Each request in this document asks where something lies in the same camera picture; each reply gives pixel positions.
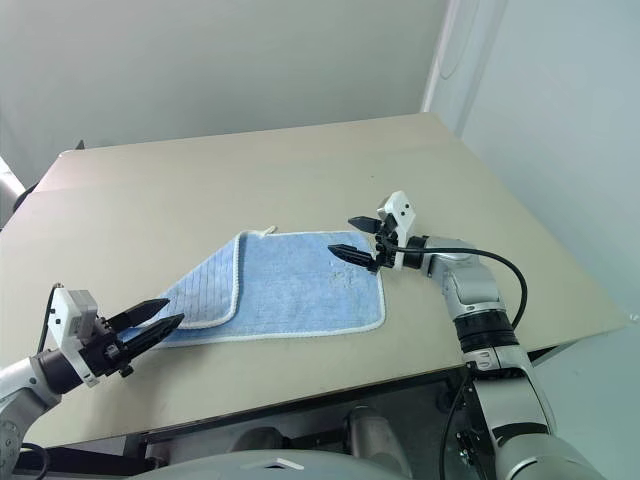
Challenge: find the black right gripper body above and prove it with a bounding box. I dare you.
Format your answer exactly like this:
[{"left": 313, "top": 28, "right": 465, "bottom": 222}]
[{"left": 371, "top": 214, "right": 400, "bottom": 274}]

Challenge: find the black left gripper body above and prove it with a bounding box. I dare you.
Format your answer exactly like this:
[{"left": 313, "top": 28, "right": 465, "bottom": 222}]
[{"left": 78, "top": 315, "right": 136, "bottom": 380}]

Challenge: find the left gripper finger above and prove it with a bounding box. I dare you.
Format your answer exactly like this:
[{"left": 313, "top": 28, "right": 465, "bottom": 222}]
[
  {"left": 121, "top": 313, "right": 186, "bottom": 363},
  {"left": 105, "top": 298, "right": 171, "bottom": 332}
]

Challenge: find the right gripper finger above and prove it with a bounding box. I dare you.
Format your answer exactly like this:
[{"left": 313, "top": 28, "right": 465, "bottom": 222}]
[
  {"left": 327, "top": 243, "right": 379, "bottom": 274},
  {"left": 347, "top": 215, "right": 383, "bottom": 234}
]

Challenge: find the blue towel with white edging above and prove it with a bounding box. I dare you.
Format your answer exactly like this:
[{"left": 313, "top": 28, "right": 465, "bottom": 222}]
[{"left": 158, "top": 224, "right": 388, "bottom": 350}]

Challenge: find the grey rounded housing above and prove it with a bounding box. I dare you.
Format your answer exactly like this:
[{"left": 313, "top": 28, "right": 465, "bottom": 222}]
[
  {"left": 233, "top": 426, "right": 287, "bottom": 452},
  {"left": 347, "top": 405, "right": 407, "bottom": 466}
]

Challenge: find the grey robot torso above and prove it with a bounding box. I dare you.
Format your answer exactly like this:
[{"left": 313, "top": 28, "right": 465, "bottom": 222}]
[{"left": 124, "top": 447, "right": 416, "bottom": 480}]

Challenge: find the grey rounded object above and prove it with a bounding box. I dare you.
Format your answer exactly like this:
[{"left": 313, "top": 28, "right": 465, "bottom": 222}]
[{"left": 0, "top": 154, "right": 40, "bottom": 232}]

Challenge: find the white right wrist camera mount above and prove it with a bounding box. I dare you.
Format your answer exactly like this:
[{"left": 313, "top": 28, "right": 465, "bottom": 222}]
[{"left": 378, "top": 190, "right": 418, "bottom": 274}]

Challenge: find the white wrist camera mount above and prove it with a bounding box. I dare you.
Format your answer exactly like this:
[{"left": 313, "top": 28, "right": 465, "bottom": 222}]
[
  {"left": 48, "top": 287, "right": 104, "bottom": 389},
  {"left": 378, "top": 190, "right": 418, "bottom": 274}
]

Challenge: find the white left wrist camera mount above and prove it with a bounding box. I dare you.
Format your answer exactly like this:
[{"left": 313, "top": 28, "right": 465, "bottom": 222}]
[{"left": 48, "top": 287, "right": 104, "bottom": 389}]

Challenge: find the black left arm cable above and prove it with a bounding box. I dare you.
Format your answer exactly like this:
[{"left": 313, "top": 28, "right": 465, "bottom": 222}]
[{"left": 36, "top": 284, "right": 65, "bottom": 356}]

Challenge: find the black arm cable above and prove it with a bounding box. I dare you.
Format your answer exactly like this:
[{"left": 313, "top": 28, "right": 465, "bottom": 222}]
[
  {"left": 387, "top": 243, "right": 529, "bottom": 480},
  {"left": 36, "top": 284, "right": 65, "bottom": 356}
]

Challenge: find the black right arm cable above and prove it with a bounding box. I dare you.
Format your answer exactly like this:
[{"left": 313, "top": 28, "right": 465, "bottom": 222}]
[{"left": 387, "top": 243, "right": 529, "bottom": 480}]

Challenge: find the black table frame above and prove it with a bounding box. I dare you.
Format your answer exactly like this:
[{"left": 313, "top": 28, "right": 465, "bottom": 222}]
[{"left": 124, "top": 344, "right": 557, "bottom": 474}]

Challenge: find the white wall cable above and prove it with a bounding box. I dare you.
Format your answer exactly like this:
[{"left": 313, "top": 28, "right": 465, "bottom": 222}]
[{"left": 438, "top": 0, "right": 477, "bottom": 81}]

